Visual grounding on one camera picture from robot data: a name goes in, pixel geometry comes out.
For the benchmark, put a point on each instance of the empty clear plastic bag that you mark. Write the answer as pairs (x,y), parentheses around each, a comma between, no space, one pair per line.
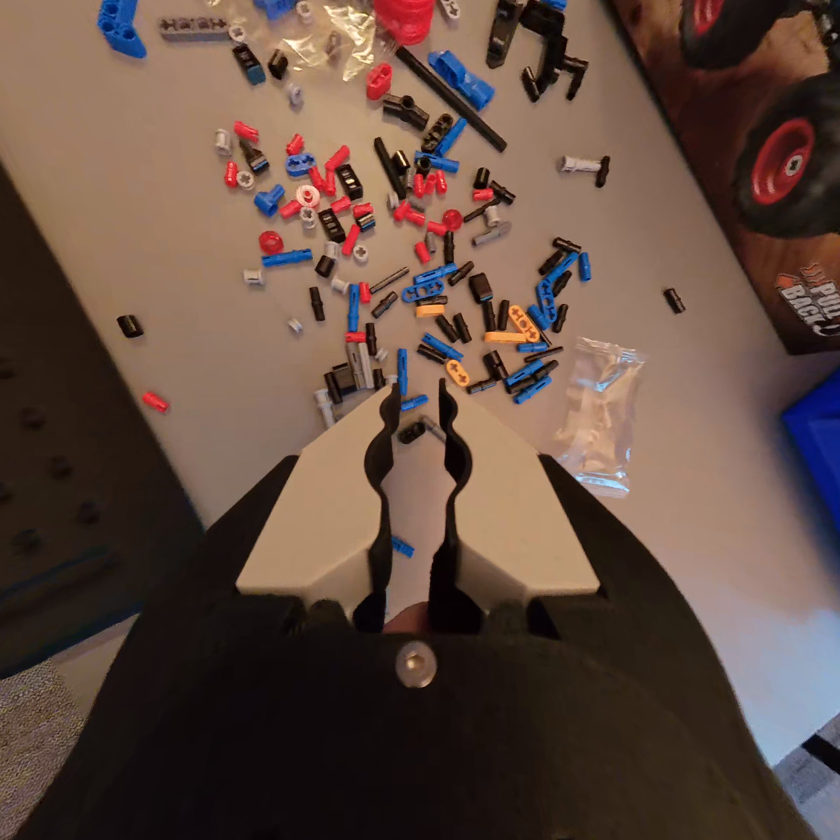
(597,413)

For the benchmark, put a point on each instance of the black and grey pin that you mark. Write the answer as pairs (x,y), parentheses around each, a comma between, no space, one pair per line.
(581,164)

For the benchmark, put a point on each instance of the large black angled connector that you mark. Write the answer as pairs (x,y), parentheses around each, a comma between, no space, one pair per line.
(551,39)

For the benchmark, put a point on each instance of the red toy wheel hub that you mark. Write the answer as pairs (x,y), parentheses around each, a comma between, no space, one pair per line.
(403,19)

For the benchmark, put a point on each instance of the black dimpled mat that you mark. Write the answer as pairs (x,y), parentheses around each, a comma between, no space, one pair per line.
(65,459)

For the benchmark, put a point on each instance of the blue storage bin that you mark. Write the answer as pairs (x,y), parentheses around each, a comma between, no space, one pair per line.
(817,446)

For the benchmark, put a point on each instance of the blue wedge toy piece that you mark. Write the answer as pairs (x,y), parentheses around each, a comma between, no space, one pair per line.
(459,79)

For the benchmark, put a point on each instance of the short black toy pin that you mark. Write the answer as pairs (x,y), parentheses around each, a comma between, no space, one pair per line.
(674,300)

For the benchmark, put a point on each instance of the pile of small coloured pins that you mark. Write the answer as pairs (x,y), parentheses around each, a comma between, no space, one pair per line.
(394,262)

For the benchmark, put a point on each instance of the small red pin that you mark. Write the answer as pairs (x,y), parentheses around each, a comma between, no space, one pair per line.
(156,401)

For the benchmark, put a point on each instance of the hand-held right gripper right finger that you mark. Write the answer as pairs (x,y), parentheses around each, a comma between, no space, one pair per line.
(525,525)

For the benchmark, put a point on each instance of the monster truck toy set box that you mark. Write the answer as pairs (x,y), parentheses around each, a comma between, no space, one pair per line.
(722,164)

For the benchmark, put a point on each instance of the small black angled connector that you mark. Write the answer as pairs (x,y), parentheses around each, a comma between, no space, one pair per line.
(502,36)

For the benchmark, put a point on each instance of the grey desk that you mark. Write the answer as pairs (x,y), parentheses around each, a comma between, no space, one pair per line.
(656,262)

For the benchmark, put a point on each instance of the blue holed toy beam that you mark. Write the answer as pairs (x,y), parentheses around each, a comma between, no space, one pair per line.
(121,26)

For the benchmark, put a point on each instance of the long black toy axle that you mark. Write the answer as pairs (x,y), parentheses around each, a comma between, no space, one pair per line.
(453,98)

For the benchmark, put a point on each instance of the small black toy piece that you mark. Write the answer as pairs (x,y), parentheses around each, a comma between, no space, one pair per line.
(249,62)

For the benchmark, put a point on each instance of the dark grey holed beam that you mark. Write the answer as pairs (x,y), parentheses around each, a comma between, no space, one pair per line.
(193,28)

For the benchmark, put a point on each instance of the red two-hole toy link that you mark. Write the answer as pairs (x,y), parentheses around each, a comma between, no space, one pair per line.
(379,81)

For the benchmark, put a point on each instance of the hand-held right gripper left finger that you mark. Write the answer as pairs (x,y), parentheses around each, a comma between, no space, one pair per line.
(308,525)

